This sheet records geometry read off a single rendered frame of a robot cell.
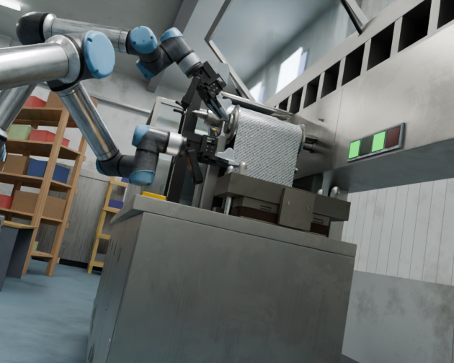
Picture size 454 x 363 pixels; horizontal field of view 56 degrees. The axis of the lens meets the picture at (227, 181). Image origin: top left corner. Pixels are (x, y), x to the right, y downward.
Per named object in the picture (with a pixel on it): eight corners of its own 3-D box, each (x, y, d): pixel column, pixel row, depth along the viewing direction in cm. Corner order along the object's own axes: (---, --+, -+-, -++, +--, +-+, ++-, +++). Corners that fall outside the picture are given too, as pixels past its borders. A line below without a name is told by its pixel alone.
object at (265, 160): (225, 185, 144) (236, 133, 147) (288, 201, 150) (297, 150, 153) (225, 185, 143) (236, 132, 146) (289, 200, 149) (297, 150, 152)
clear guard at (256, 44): (208, 39, 248) (209, 39, 248) (259, 109, 252) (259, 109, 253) (282, -89, 148) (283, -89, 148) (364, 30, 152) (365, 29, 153)
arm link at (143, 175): (130, 186, 142) (138, 154, 144) (156, 189, 137) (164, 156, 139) (114, 180, 136) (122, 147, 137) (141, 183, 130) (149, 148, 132)
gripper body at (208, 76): (228, 86, 148) (207, 57, 147) (210, 99, 145) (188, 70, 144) (222, 93, 155) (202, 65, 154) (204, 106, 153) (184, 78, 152)
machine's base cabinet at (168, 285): (86, 331, 335) (112, 224, 349) (166, 343, 351) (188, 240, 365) (51, 590, 94) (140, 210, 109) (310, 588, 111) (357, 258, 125)
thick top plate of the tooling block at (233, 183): (213, 196, 138) (217, 178, 139) (323, 222, 148) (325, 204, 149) (227, 191, 122) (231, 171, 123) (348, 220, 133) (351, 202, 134)
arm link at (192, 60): (180, 60, 144) (176, 68, 152) (188, 71, 144) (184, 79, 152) (197, 49, 146) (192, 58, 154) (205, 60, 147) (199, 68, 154)
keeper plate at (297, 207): (276, 224, 126) (282, 188, 127) (306, 231, 128) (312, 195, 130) (279, 224, 123) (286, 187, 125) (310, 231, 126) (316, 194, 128)
